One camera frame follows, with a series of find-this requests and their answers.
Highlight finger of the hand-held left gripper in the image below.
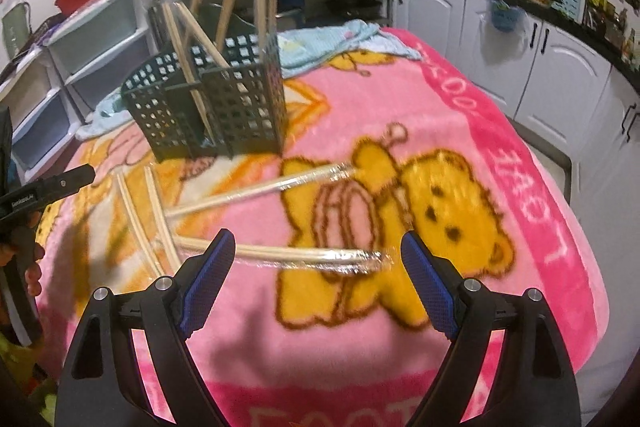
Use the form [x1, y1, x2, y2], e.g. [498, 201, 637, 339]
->
[40, 164, 96, 205]

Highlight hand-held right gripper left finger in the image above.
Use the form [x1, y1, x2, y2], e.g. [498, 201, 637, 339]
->
[54, 229, 237, 427]

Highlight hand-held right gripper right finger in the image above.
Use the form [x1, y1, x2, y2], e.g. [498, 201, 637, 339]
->
[400, 231, 583, 427]

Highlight wooden chopstick pair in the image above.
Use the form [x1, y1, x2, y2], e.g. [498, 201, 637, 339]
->
[115, 171, 167, 279]
[172, 234, 396, 275]
[167, 161, 360, 218]
[143, 166, 182, 267]

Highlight dark green utensil basket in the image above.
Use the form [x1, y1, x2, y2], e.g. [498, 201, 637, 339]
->
[120, 2, 287, 162]

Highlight pile of chopsticks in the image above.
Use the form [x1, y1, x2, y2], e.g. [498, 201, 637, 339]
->
[160, 0, 282, 152]

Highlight person's left hand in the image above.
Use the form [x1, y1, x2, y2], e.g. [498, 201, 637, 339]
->
[20, 242, 46, 299]

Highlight pink printed blanket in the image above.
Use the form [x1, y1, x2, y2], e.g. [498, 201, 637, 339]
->
[35, 24, 613, 427]

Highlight teal plastic drawer cabinet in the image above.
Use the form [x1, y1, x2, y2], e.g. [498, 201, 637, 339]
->
[47, 0, 156, 108]

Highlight green hanging bottle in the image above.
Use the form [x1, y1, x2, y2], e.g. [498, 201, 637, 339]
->
[2, 2, 31, 50]

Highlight white kitchen cabinets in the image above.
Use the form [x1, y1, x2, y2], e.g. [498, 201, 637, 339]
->
[392, 0, 640, 358]

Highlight light blue cloth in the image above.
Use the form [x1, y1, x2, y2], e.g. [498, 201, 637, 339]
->
[77, 19, 423, 138]

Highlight blue hanging basket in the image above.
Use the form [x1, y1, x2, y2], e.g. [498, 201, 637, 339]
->
[489, 0, 526, 32]

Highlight black wok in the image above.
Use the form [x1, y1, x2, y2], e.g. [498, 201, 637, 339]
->
[325, 0, 383, 16]

